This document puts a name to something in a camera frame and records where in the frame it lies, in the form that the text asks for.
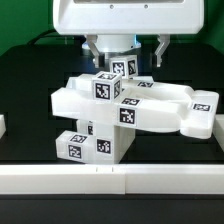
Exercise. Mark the white block right edge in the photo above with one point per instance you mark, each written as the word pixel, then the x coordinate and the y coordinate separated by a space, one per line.
pixel 218 130

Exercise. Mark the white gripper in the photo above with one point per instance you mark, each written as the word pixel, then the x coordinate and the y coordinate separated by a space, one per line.
pixel 124 17

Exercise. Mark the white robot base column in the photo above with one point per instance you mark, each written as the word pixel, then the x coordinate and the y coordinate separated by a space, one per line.
pixel 113 44

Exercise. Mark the white chair back frame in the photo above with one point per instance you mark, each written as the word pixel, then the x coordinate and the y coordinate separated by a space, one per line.
pixel 143 105

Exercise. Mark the white tagged cube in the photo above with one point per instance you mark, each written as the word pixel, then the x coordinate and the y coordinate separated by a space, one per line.
pixel 106 86
pixel 126 65

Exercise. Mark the white front rail bar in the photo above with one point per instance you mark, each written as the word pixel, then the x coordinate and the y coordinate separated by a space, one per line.
pixel 112 179

